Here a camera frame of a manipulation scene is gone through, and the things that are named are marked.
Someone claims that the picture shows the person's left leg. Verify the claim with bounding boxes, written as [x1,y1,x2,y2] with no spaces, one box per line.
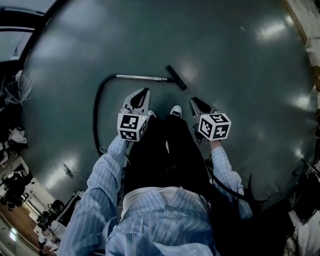
[123,116,168,198]

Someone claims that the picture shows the person's striped shirt torso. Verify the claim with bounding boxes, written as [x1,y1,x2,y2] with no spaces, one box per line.
[57,186,253,256]

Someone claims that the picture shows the coiled white cable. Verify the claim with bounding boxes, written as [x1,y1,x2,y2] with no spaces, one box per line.
[62,162,89,185]

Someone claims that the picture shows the person's leg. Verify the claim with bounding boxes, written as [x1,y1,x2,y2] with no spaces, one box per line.
[123,116,168,198]
[163,114,213,196]

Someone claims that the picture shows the black metal stand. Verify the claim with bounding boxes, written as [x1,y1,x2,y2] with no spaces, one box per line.
[287,159,320,226]

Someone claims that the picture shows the clear plastic garment bag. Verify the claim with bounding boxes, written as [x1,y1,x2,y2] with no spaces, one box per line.
[4,70,33,106]

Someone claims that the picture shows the black-framed glass doors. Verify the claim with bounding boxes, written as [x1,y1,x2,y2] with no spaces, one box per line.
[0,0,65,66]

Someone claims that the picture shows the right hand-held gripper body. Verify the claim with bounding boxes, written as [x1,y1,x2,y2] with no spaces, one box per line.
[192,109,233,146]

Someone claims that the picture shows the silver metal probe with cable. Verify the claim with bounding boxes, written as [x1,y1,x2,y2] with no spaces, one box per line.
[115,73,168,83]

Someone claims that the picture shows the person's right white shoe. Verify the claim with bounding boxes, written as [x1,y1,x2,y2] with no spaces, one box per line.
[169,105,183,117]

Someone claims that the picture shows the black vacuum hose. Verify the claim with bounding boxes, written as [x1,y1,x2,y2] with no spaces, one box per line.
[92,73,247,201]

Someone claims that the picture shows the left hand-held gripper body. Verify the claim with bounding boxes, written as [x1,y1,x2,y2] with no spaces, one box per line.
[116,107,151,143]

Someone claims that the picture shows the person's right forearm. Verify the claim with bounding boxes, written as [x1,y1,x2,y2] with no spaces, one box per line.
[208,139,251,198]

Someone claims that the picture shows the person's right leg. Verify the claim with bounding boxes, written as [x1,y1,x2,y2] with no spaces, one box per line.
[163,114,213,196]

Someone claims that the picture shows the person's left forearm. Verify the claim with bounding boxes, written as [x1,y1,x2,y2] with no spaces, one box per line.
[86,134,131,198]

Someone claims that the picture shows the black white-striped garment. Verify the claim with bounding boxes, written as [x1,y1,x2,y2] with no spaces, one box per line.
[55,193,83,226]

